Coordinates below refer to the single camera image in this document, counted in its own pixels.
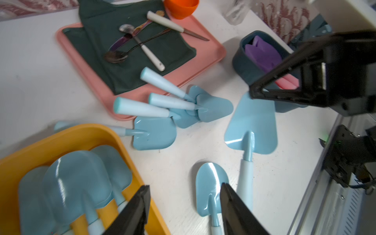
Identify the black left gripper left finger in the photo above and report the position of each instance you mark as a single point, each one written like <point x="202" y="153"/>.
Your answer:
<point x="134" y="217"/>

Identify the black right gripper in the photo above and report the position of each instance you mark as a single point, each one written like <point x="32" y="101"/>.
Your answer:
<point x="336" y="71"/>

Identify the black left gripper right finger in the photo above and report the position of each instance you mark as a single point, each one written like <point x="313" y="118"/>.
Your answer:
<point x="237" y="218"/>

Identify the purple shovel pink handle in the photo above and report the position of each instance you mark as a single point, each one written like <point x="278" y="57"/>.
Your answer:
<point x="266" y="57"/>

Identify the yellow plastic tray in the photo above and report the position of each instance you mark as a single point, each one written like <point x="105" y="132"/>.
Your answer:
<point x="48" y="150"/>

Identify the light blue shovel white handle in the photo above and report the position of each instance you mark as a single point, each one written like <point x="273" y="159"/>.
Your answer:
<point x="35" y="216"/>

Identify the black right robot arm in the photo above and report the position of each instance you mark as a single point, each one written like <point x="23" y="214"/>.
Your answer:
<point x="347" y="154"/>

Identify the teal storage box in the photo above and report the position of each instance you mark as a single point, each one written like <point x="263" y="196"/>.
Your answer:
<point x="250" y="72"/>

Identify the pink cutting board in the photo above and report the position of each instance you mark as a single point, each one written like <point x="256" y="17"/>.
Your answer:
<point x="207" y="55"/>

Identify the orange bowl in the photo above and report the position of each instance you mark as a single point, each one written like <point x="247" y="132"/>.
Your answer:
<point x="181" y="9"/>

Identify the dark metal spoon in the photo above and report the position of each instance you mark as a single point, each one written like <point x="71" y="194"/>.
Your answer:
<point x="116" y="57"/>

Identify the dark green cloth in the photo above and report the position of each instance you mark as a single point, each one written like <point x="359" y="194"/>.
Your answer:
<point x="101" y="21"/>

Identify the white handled knife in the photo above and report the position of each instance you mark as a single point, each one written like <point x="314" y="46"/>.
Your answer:
<point x="171" y="25"/>

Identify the white handled small spoon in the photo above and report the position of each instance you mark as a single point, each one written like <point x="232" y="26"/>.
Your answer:
<point x="127" y="28"/>

